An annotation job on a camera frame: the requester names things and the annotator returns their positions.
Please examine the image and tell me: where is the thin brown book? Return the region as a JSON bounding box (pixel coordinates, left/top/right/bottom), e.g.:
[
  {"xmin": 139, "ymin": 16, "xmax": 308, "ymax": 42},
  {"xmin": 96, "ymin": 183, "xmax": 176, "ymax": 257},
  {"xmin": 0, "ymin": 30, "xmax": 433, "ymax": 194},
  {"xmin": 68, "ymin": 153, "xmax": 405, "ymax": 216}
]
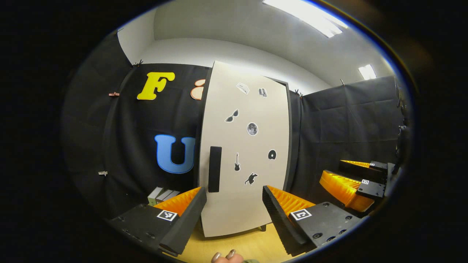
[{"xmin": 155, "ymin": 189, "xmax": 173, "ymax": 203}]

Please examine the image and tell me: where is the green book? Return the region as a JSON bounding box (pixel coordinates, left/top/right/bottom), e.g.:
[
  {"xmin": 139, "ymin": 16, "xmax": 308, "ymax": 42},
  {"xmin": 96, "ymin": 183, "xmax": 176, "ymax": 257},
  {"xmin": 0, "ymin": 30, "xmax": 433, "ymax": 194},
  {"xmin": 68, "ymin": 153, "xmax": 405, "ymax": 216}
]
[{"xmin": 148, "ymin": 187, "xmax": 164, "ymax": 206}]

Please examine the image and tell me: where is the beige cabinet door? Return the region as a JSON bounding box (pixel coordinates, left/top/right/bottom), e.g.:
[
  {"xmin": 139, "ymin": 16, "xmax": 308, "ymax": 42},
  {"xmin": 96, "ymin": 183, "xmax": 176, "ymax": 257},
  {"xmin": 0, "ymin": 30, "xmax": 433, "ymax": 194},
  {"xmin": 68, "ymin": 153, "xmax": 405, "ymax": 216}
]
[{"xmin": 197, "ymin": 60, "xmax": 289, "ymax": 239}]

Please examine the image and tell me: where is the grey cabinet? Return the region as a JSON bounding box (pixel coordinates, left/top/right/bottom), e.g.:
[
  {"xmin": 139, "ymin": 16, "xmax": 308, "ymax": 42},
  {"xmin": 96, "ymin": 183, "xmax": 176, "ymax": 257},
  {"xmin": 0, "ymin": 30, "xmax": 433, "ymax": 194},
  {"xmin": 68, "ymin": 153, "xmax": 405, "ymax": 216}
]
[{"xmin": 256, "ymin": 75, "xmax": 294, "ymax": 232}]

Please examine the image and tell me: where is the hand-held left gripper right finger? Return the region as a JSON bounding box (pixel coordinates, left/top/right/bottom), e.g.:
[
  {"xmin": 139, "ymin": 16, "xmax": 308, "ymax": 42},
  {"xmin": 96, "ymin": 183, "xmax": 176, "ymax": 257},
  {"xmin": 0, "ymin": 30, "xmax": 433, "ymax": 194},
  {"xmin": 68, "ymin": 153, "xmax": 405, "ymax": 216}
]
[{"xmin": 262, "ymin": 184, "xmax": 365, "ymax": 256}]

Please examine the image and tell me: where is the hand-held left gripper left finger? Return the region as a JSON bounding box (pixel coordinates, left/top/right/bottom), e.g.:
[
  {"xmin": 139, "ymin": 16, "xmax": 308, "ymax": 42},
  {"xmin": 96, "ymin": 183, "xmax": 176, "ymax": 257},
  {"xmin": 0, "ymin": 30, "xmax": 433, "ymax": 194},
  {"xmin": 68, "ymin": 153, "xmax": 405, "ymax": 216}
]
[{"xmin": 106, "ymin": 186, "xmax": 208, "ymax": 256}]

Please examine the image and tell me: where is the black backdrop cloth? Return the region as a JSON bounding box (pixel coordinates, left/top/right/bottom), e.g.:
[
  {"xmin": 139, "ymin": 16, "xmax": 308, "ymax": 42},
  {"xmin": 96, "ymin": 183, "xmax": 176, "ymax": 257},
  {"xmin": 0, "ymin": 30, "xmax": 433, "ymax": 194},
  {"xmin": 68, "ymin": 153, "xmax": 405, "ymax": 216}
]
[{"xmin": 62, "ymin": 31, "xmax": 412, "ymax": 220}]

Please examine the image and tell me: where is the ceiling light panel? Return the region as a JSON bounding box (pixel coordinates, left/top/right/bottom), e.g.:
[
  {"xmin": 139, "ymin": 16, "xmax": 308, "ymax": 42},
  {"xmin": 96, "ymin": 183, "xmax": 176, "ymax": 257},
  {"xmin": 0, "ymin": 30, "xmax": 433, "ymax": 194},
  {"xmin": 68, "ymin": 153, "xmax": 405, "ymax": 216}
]
[
  {"xmin": 358, "ymin": 65, "xmax": 377, "ymax": 80},
  {"xmin": 263, "ymin": 0, "xmax": 348, "ymax": 38}
]

